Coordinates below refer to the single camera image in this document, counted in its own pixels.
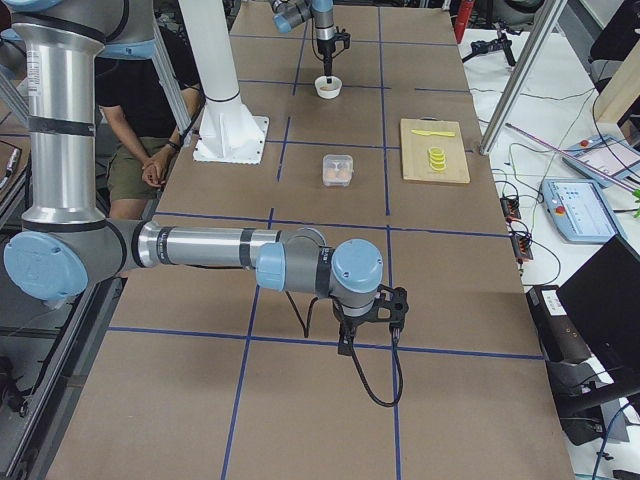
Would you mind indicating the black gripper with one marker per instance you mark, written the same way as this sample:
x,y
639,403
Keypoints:
x,y
351,322
324,48

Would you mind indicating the white paper bowl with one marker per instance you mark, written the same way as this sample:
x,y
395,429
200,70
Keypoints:
x,y
319,81

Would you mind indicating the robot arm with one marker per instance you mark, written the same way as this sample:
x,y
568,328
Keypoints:
x,y
287,15
67,244

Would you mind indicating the clear plastic egg box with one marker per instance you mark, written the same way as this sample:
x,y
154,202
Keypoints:
x,y
337,162

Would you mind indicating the wooden cutting board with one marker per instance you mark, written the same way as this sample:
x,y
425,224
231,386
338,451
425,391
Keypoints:
x,y
414,155

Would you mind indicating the yellow plastic knife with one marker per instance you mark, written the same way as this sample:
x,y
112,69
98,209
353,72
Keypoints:
x,y
446,134

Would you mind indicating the lemon slice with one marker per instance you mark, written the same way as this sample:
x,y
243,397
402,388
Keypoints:
x,y
437,159

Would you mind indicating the black tripod clamp rod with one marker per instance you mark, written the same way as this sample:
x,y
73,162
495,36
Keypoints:
x,y
501,43

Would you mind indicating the seated person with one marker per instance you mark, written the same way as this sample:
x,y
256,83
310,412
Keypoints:
x,y
133,102

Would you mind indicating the black computer case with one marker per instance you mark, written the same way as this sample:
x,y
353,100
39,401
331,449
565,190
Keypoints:
x,y
595,312

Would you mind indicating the near teach pendant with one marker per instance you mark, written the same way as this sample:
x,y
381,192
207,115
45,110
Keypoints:
x,y
579,210

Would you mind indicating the teach pendant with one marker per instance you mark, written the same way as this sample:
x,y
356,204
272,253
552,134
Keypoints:
x,y
579,210
609,155

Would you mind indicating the far teach pendant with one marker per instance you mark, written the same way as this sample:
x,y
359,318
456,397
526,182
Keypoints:
x,y
609,155

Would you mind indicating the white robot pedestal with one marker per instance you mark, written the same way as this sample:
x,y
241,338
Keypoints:
x,y
228,132

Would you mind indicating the aluminium frame post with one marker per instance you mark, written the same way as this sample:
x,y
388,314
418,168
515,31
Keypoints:
x,y
542,28

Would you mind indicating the grabber stick with green handle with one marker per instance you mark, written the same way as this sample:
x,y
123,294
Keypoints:
x,y
598,173

